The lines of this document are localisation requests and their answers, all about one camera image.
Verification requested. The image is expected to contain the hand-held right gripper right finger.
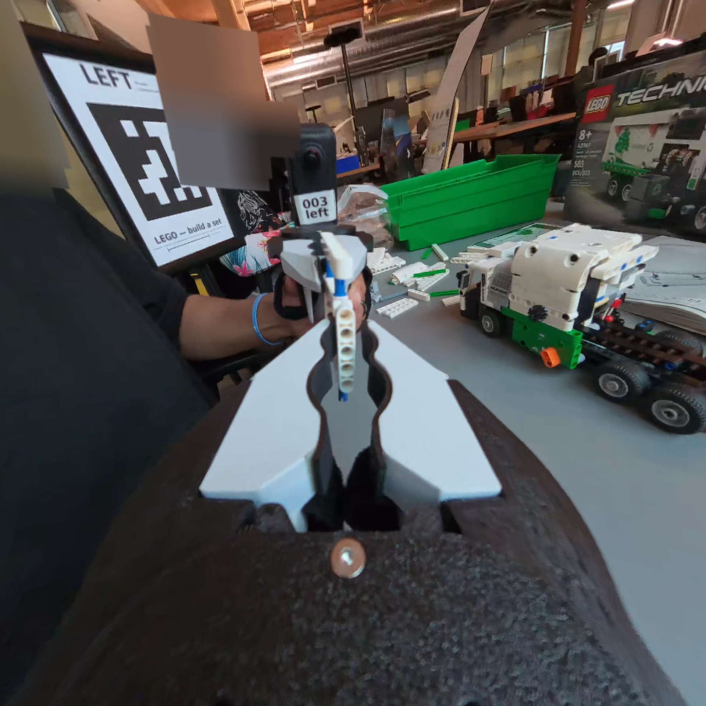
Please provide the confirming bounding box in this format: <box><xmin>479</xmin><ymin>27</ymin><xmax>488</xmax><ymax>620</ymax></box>
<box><xmin>345</xmin><ymin>320</ymin><xmax>503</xmax><ymax>505</ymax></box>

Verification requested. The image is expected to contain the printed cardboard lego box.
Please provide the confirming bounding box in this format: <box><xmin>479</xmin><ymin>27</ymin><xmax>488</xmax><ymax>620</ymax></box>
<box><xmin>563</xmin><ymin>52</ymin><xmax>706</xmax><ymax>243</ymax></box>

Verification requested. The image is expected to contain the black framed marker sign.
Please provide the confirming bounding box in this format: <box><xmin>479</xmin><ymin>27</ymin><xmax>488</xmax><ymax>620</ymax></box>
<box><xmin>22</xmin><ymin>25</ymin><xmax>249</xmax><ymax>274</ymax></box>

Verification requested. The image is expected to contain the white and green lego truck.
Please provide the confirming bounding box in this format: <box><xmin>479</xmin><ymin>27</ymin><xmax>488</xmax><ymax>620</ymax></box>
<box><xmin>458</xmin><ymin>223</ymin><xmax>706</xmax><ymax>436</ymax></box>

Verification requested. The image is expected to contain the green plastic bin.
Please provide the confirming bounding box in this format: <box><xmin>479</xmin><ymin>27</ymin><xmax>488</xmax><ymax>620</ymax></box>
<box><xmin>381</xmin><ymin>153</ymin><xmax>562</xmax><ymax>252</ymax></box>

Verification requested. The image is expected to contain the white foam board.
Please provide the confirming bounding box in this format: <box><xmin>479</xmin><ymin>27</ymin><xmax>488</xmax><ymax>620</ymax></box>
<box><xmin>422</xmin><ymin>3</ymin><xmax>494</xmax><ymax>174</ymax></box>

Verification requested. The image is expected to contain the long wooden workbench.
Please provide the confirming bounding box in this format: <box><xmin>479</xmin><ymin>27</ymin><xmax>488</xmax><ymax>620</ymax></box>
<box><xmin>449</xmin><ymin>112</ymin><xmax>577</xmax><ymax>161</ymax></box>

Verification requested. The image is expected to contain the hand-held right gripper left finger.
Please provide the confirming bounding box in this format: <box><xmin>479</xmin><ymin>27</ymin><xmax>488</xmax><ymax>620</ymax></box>
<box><xmin>199</xmin><ymin>320</ymin><xmax>345</xmax><ymax>534</ymax></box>

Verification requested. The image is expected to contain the white lego beam assembly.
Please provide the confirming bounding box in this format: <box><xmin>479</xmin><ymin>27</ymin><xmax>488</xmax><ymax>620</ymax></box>
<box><xmin>321</xmin><ymin>232</ymin><xmax>356</xmax><ymax>403</ymax></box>

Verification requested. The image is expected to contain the person's left hand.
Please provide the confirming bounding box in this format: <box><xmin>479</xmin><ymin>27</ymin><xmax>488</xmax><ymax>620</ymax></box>
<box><xmin>269</xmin><ymin>273</ymin><xmax>372</xmax><ymax>344</ymax></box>

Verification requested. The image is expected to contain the pile of white lego pieces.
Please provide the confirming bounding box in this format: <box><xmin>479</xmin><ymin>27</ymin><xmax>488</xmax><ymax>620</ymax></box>
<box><xmin>367</xmin><ymin>243</ymin><xmax>481</xmax><ymax>321</ymax></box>

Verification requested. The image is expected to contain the black light stand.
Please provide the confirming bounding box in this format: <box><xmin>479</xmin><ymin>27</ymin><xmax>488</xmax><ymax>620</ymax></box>
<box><xmin>324</xmin><ymin>25</ymin><xmax>365</xmax><ymax>133</ymax></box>

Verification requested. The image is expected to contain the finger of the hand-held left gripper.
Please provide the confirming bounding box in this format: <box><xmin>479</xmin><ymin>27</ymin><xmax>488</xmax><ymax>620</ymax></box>
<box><xmin>332</xmin><ymin>236</ymin><xmax>369</xmax><ymax>293</ymax></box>
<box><xmin>280</xmin><ymin>239</ymin><xmax>328</xmax><ymax>323</ymax></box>

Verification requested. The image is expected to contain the green printed paper sheet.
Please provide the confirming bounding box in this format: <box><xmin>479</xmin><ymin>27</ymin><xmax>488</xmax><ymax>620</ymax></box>
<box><xmin>468</xmin><ymin>221</ymin><xmax>560</xmax><ymax>250</ymax></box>

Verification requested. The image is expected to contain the person's left forearm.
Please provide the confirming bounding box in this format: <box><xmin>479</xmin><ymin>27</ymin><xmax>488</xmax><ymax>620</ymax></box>
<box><xmin>179</xmin><ymin>291</ymin><xmax>277</xmax><ymax>362</ymax></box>

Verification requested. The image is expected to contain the blue wristband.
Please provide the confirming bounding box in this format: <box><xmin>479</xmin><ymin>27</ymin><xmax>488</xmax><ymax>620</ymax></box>
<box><xmin>251</xmin><ymin>292</ymin><xmax>282</xmax><ymax>347</ymax></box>

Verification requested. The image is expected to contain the open instruction booklet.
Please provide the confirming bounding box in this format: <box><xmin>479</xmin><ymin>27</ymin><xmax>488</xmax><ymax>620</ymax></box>
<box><xmin>623</xmin><ymin>236</ymin><xmax>706</xmax><ymax>334</ymax></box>

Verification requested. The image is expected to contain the clear plastic bag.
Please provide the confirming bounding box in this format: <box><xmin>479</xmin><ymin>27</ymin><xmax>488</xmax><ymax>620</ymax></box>
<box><xmin>336</xmin><ymin>183</ymin><xmax>395</xmax><ymax>249</ymax></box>

